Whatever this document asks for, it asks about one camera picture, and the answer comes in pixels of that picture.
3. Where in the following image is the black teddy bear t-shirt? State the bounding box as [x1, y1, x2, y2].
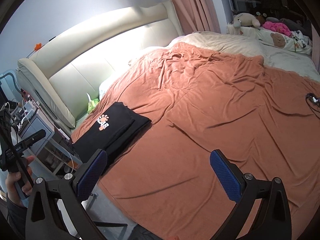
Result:
[74, 102, 151, 166]

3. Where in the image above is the left hand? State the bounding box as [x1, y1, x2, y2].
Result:
[4, 155, 36, 208]

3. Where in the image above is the grey blue nightstand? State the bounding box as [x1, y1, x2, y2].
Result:
[18, 100, 82, 178]

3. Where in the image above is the brown bed blanket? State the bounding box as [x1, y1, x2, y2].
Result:
[72, 42, 319, 239]

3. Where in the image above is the cream padded headboard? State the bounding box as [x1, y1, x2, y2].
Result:
[16, 1, 183, 133]

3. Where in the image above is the bear print pillow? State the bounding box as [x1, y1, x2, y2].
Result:
[238, 27, 312, 56]

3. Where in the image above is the black and white patterned cloth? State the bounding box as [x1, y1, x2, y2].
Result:
[291, 30, 312, 49]

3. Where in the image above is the pink fluffy cloth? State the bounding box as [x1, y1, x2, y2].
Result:
[263, 21, 292, 37]

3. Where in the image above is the cream plush toy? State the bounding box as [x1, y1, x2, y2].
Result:
[233, 12, 260, 28]

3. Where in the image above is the pink curtain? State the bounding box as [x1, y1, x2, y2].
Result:
[172, 0, 221, 34]

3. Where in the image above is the black coiled cable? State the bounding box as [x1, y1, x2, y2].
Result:
[305, 92, 320, 119]

